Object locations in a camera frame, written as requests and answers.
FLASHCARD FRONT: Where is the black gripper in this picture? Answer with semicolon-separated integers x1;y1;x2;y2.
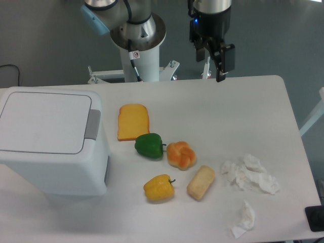
188;1;235;82

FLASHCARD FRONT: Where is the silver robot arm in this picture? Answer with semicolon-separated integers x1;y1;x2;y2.
80;1;235;82

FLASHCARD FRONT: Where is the white trash can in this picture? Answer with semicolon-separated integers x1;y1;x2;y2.
1;87;110;196

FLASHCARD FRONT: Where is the orange toast slice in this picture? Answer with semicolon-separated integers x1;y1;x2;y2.
117;104;150;141

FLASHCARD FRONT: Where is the knotted orange bread roll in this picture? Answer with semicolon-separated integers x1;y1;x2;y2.
167;141;197;171

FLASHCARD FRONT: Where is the green bell pepper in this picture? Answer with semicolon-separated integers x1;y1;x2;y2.
135;133;165;159

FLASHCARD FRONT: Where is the large crumpled white tissue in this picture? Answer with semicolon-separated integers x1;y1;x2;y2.
221;154;280;195

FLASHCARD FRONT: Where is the pale bread loaf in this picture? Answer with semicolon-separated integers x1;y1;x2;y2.
187;166;216;201

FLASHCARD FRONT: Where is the yellow bell pepper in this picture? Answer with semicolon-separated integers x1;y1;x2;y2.
143;174;176;201

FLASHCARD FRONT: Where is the small crumpled white tissue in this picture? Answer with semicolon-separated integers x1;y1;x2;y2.
230;200;256;239

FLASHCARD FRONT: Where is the black device at edge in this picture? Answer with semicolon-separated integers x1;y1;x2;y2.
305;206;324;232

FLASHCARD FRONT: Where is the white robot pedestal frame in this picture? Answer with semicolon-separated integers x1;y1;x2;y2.
88;47;180;84

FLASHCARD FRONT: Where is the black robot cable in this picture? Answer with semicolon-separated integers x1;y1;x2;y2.
127;39;144;83

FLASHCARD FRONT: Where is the white table leg frame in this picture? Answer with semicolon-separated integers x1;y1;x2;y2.
299;87;323;137

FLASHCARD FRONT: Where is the black floor cable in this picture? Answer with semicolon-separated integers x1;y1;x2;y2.
0;64;20;88

